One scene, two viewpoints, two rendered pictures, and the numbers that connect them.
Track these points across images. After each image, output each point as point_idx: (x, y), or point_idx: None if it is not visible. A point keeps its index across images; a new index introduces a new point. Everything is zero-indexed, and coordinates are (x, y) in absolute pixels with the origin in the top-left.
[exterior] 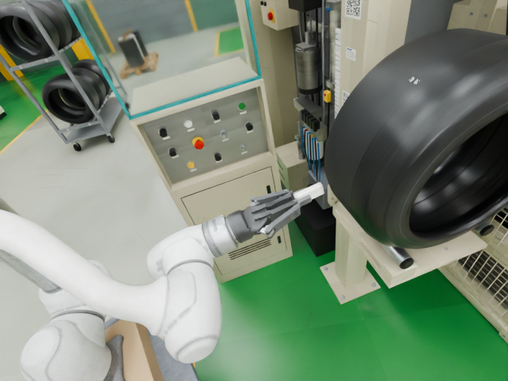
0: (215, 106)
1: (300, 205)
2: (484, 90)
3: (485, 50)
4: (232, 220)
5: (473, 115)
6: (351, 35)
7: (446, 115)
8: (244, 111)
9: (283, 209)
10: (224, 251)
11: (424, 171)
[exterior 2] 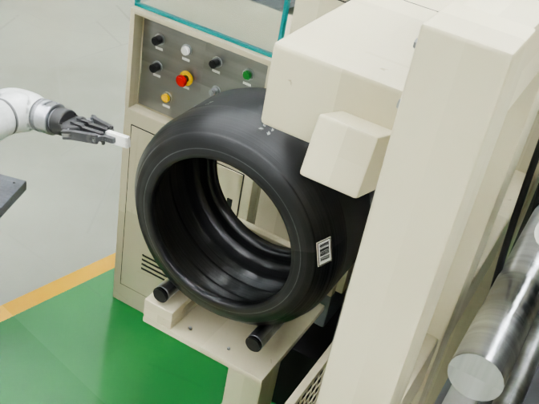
0: (220, 54)
1: (103, 139)
2: (204, 128)
3: (243, 112)
4: (58, 109)
5: (190, 140)
6: None
7: (180, 128)
8: (249, 83)
9: (90, 130)
10: (35, 123)
11: (157, 164)
